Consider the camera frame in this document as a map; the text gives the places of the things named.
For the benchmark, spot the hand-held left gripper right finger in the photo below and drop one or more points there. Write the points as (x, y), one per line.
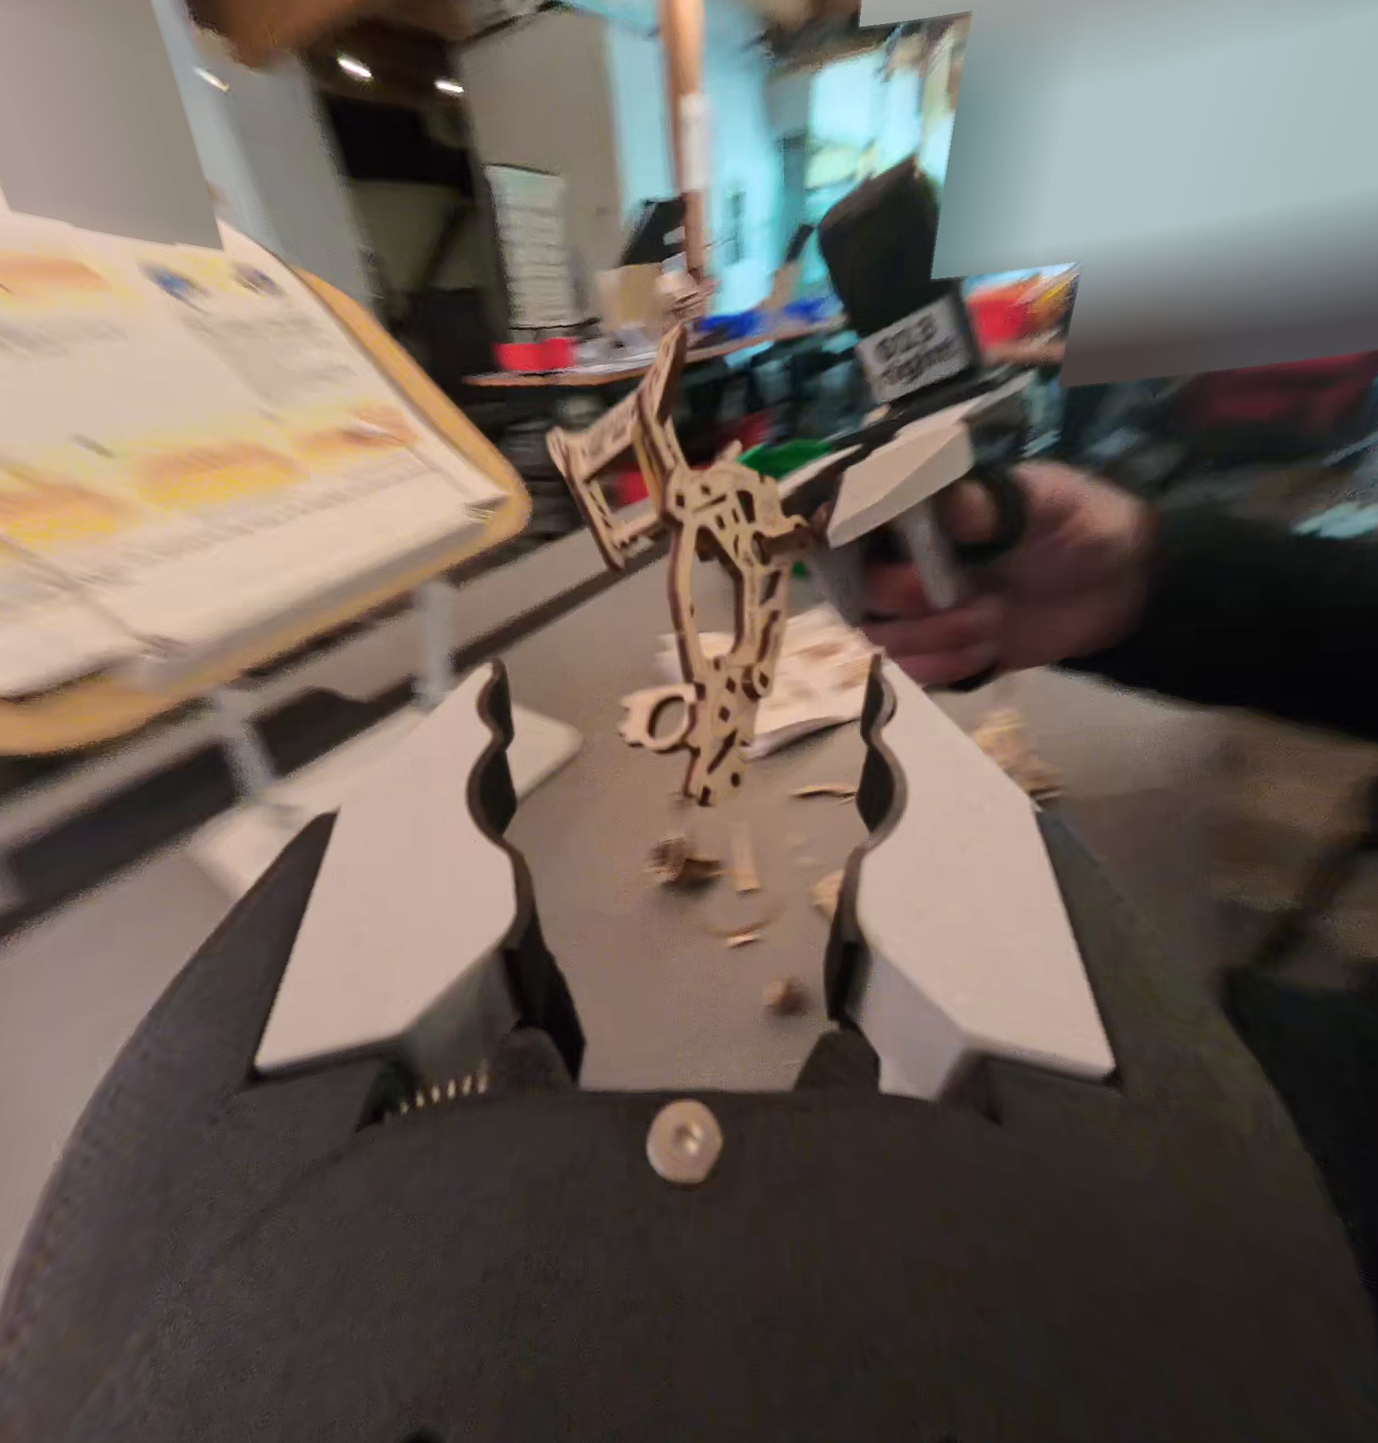
(959, 902)

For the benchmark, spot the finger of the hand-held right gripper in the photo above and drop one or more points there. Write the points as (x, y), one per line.
(902, 478)

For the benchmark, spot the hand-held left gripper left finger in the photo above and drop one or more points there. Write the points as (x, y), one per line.
(406, 902)

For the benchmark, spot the wooden buggy model assembly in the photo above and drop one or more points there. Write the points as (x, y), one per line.
(706, 507)

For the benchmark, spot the person's right forearm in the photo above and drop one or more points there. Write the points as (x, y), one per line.
(1263, 609)

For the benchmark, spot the person's right hand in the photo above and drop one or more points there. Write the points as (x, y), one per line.
(1071, 564)

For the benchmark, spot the green box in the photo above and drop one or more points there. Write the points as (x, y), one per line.
(796, 456)

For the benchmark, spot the small instruction booklet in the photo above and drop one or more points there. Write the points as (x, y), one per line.
(807, 677)

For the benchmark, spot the scattered wood scraps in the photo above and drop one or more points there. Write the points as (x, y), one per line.
(683, 862)

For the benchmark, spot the large open instruction manual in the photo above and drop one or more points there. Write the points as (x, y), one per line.
(191, 451)

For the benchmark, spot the wooden building post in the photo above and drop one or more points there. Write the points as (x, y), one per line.
(685, 135)

